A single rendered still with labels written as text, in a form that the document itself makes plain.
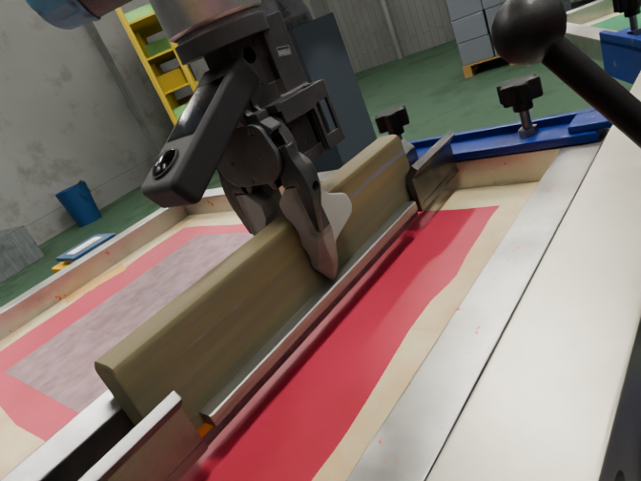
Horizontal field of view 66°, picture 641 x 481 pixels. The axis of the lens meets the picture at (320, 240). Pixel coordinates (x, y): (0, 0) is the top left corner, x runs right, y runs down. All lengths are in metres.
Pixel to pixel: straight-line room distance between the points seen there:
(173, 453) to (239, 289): 0.11
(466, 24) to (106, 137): 5.60
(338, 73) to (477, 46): 5.17
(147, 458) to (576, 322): 0.24
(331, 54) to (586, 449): 1.07
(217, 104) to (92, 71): 8.56
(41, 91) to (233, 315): 8.12
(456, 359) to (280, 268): 0.16
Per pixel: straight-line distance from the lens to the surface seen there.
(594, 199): 0.33
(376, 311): 0.44
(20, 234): 6.88
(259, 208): 0.41
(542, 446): 0.19
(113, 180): 8.59
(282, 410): 0.38
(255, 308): 0.37
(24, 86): 8.35
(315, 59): 1.13
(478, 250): 0.48
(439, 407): 0.28
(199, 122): 0.35
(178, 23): 0.38
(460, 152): 0.60
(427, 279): 0.45
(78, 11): 0.54
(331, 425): 0.35
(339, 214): 0.41
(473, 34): 6.30
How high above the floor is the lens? 1.19
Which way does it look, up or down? 22 degrees down
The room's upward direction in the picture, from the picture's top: 23 degrees counter-clockwise
